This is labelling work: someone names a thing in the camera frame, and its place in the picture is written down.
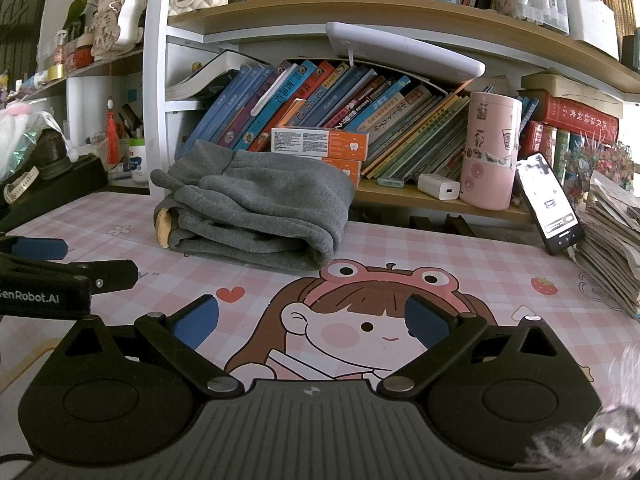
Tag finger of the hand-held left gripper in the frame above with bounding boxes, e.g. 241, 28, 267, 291
0, 256, 139, 292
0, 236, 68, 262

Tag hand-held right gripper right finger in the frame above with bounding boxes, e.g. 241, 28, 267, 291
376, 294, 566, 398

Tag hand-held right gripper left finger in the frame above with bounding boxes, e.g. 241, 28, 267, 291
59, 294, 246, 400

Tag grey pants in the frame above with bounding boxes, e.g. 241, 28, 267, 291
151, 140, 357, 272

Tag black box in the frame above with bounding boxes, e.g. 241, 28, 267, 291
0, 155, 108, 233

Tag pink checked cartoon desk mat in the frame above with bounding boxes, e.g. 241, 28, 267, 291
0, 192, 640, 480

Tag shiny plastic bag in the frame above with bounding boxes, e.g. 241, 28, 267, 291
0, 110, 66, 181

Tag white jar pen holder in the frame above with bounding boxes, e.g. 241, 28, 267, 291
120, 105, 151, 183

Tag white charger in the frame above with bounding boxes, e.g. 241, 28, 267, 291
417, 173, 461, 202

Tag red tassel ornament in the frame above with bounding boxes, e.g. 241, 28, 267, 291
102, 60, 123, 166

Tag orange white toothpaste box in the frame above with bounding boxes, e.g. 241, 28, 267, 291
320, 157, 363, 188
270, 127, 371, 161

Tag black smartphone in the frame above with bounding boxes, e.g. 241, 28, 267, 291
515, 154, 586, 256

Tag pink sticker-covered tumbler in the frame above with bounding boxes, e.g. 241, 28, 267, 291
459, 91, 522, 211

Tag white wooden bookshelf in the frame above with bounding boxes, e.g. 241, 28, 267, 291
15, 0, 640, 226

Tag red lidded jar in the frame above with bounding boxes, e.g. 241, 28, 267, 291
75, 35, 96, 68

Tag stack of newspapers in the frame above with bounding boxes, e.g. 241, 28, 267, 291
575, 170, 640, 318

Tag row of leaning picture books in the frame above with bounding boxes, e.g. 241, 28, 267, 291
180, 59, 473, 183

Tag green leaf plant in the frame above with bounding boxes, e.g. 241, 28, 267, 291
62, 0, 88, 41

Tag red thick book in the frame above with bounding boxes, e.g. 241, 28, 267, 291
542, 92, 623, 133

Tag white flat lamp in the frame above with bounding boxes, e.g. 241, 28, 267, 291
325, 21, 487, 83

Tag beige thick book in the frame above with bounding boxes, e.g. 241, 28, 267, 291
520, 71, 626, 118

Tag white storage box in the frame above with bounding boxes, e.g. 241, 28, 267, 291
565, 0, 621, 61

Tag row of yellow spine books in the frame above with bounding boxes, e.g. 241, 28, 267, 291
585, 0, 640, 51

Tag beige strap watch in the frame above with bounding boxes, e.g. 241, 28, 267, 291
2, 166, 40, 204

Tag fluffy grey pompom keychain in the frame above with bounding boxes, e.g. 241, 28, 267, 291
525, 400, 640, 480

